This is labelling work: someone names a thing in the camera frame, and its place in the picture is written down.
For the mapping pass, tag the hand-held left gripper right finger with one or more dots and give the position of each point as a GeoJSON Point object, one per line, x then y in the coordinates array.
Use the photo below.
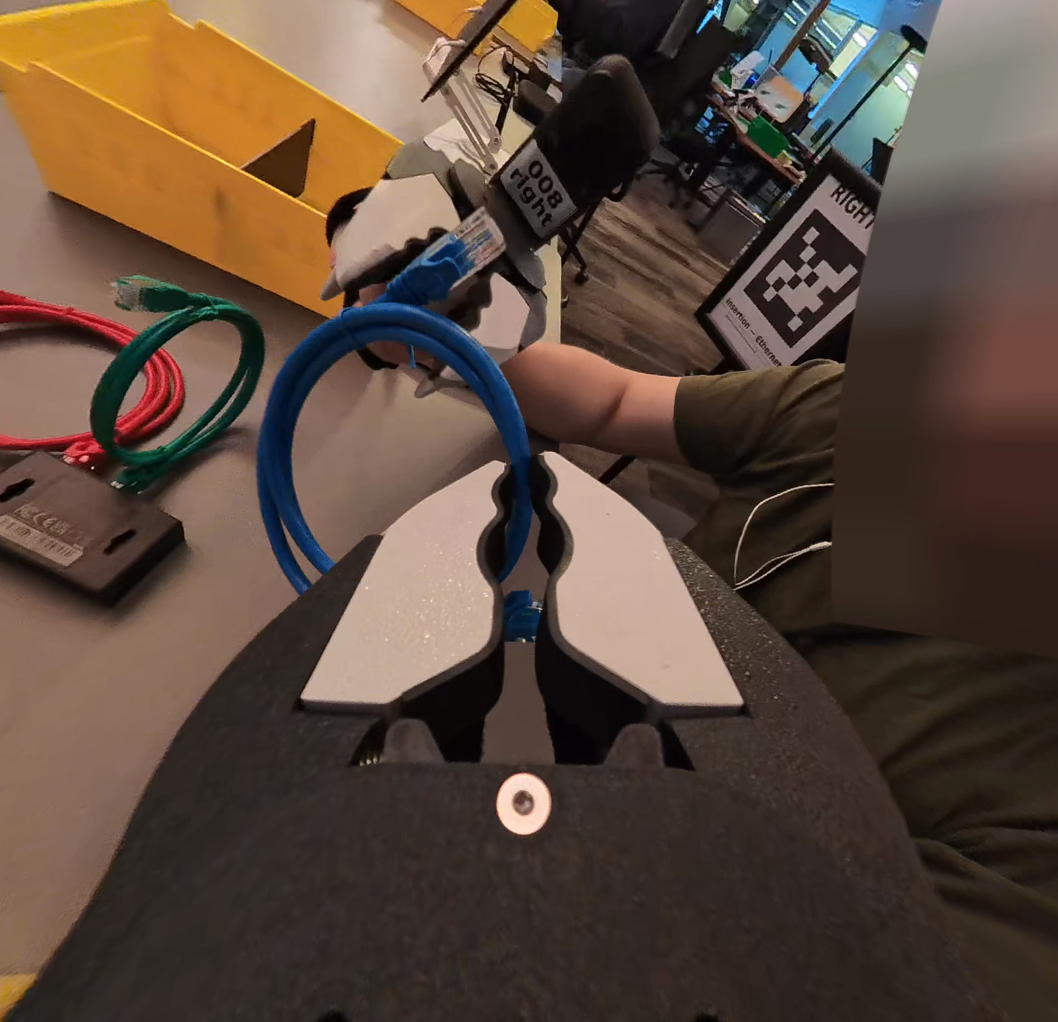
{"type": "Point", "coordinates": [628, 625]}

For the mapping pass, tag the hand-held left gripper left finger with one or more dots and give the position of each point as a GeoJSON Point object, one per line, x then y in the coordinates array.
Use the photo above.
{"type": "Point", "coordinates": [413, 617]}

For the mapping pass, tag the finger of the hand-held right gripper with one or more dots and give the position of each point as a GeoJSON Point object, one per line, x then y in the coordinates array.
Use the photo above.
{"type": "Point", "coordinates": [517, 319]}
{"type": "Point", "coordinates": [388, 220]}

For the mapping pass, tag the black ethernet switch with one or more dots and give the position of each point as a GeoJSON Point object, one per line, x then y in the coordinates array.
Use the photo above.
{"type": "Point", "coordinates": [74, 526]}

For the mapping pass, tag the person's right forearm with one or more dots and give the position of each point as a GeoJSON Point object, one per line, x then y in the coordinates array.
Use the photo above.
{"type": "Point", "coordinates": [595, 402]}

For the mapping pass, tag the person's right hand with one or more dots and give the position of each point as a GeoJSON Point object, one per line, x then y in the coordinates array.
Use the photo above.
{"type": "Point", "coordinates": [364, 296]}

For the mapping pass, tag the instruction sheet on stand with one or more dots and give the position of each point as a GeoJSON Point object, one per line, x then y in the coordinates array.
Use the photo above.
{"type": "Point", "coordinates": [488, 21]}

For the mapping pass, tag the cluttered office desk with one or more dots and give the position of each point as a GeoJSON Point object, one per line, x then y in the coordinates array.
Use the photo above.
{"type": "Point", "coordinates": [760, 121]}

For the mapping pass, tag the olive green shirt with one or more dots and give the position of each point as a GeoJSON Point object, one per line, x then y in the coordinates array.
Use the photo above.
{"type": "Point", "coordinates": [744, 427]}

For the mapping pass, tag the printed marker card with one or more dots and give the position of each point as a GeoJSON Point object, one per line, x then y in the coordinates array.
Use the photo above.
{"type": "Point", "coordinates": [793, 278]}

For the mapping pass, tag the black floor lamp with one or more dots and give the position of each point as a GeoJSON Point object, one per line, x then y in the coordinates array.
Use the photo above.
{"type": "Point", "coordinates": [868, 96]}

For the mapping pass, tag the metal stand bracket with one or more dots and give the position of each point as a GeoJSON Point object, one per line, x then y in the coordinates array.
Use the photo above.
{"type": "Point", "coordinates": [471, 121]}

